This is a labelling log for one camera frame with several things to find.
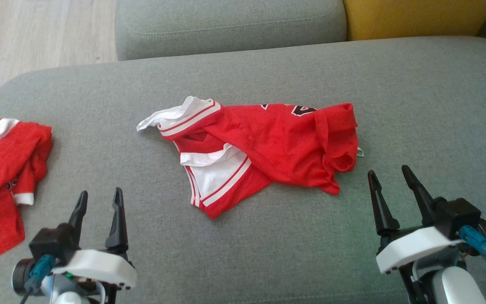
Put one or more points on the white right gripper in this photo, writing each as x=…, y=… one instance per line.
x=411, y=249

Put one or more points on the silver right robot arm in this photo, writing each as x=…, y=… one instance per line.
x=458, y=287

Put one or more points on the grey sofa back cushion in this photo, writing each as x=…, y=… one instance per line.
x=226, y=25

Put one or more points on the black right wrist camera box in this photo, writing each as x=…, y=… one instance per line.
x=458, y=215

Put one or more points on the grey sofa seat cushion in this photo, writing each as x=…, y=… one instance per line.
x=268, y=253

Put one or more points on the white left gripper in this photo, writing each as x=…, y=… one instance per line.
x=99, y=266

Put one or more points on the red shorts with white stripe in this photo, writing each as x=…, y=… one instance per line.
x=2, y=164

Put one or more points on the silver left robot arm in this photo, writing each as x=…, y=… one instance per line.
x=68, y=297

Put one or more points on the yellow sofa cushion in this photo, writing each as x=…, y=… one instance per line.
x=416, y=19

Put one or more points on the red jersey with striped trim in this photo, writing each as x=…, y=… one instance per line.
x=276, y=139

